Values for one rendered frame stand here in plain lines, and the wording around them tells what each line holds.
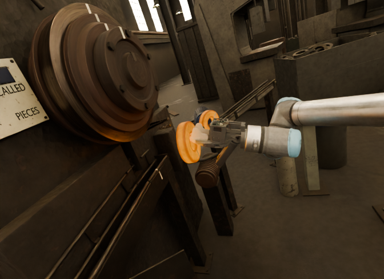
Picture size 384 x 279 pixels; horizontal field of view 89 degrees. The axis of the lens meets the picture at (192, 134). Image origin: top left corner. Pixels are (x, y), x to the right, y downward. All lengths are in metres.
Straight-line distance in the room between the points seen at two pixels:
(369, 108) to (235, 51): 2.78
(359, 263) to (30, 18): 1.65
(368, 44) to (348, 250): 2.22
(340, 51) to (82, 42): 2.60
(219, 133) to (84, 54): 0.46
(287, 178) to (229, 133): 0.93
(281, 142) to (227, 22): 2.81
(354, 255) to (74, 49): 1.45
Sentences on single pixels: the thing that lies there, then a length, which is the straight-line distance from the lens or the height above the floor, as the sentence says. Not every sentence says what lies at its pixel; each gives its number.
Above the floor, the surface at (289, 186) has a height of 0.10.
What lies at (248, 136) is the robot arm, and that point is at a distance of 0.64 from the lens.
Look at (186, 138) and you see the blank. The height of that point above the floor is 0.86.
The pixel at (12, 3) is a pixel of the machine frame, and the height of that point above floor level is 1.39.
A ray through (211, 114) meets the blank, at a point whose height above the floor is 0.75.
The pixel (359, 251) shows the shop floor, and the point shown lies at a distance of 1.41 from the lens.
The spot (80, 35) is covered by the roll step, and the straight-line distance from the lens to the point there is 0.70.
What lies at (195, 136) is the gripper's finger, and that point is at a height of 0.85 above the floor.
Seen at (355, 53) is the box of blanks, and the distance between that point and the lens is 2.95.
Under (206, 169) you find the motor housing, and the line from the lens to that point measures 1.10.
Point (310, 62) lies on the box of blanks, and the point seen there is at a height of 0.66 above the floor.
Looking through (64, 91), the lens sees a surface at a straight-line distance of 0.61.
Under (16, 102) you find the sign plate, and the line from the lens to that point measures 0.70.
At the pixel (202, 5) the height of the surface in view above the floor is 1.73.
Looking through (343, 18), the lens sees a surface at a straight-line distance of 4.40.
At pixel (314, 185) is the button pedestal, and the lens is 1.66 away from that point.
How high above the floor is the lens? 1.10
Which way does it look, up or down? 21 degrees down
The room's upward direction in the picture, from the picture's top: 18 degrees counter-clockwise
